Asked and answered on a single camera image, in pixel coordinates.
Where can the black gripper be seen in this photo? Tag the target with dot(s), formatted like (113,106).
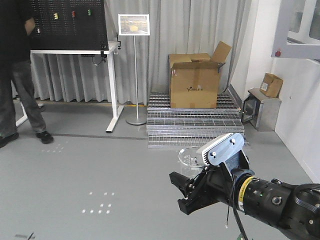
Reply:
(210,186)

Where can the clear 100ml glass beaker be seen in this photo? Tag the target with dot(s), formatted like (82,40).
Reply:
(189,166)

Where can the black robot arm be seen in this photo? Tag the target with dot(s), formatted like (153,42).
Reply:
(292,209)

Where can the grey metal cabinet box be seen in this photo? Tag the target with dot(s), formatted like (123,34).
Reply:
(260,110)

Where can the stack of metal grates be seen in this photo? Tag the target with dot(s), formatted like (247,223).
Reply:
(168,127)

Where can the white standing desk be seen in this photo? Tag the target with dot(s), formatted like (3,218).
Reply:
(105,54)

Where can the large cardboard box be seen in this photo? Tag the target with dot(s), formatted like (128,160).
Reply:
(195,78)

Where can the small cardboard box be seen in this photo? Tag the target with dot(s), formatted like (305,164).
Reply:
(271,85)

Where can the grey curtain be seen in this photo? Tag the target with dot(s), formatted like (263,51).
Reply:
(176,27)

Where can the sign on metal stand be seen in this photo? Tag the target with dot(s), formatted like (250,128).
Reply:
(135,25)

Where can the black pegboard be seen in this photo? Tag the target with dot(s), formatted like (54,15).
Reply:
(76,25)

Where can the person in dark clothes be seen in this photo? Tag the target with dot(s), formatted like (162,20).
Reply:
(16,24)

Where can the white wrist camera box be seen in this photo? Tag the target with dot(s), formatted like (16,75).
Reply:
(220,149)

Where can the grey fume hood frame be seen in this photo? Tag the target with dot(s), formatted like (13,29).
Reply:
(297,33)

